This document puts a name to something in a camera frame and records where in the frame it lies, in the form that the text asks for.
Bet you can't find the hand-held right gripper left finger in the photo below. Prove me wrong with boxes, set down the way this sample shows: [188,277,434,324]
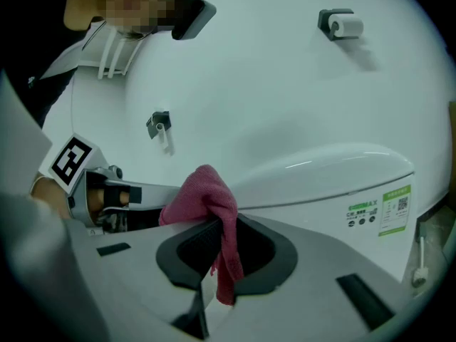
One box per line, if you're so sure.
[88,218,224,342]

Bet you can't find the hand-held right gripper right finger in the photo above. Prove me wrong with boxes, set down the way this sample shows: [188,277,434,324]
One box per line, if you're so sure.
[213,214,414,342]

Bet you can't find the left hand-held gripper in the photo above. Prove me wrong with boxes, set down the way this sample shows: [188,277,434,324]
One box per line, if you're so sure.
[48,133,182,235]

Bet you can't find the pink cloth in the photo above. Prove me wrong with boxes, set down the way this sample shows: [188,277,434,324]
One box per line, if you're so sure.
[158,164,247,306]

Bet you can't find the white tank toilet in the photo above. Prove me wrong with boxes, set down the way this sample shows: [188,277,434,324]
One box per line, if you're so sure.
[201,141,417,329]

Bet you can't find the person's left forearm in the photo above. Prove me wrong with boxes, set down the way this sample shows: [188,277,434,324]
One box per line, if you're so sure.
[30,175,72,220]

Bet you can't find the white toilet brush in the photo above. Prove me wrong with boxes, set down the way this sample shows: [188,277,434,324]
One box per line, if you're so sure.
[411,222,429,287]

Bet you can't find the person's left hand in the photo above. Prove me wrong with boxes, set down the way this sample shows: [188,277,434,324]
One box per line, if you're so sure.
[87,187,129,215]

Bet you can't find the thin white paper roll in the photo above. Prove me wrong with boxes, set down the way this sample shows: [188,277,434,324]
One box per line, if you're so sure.
[155,121,168,149]

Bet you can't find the person's head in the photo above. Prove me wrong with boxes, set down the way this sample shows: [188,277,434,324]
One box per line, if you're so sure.
[63,0,179,38]

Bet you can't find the tall brown cardboard box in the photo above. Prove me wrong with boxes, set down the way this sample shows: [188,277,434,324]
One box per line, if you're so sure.
[447,100,456,135]

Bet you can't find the black paper holder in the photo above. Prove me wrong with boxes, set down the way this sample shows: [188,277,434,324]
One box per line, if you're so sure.
[317,8,357,42]

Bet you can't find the black wall valve bracket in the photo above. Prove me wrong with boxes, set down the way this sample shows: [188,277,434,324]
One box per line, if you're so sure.
[145,110,172,140]

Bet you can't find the head-worn camera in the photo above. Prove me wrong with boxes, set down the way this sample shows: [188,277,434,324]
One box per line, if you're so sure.
[170,0,217,41]

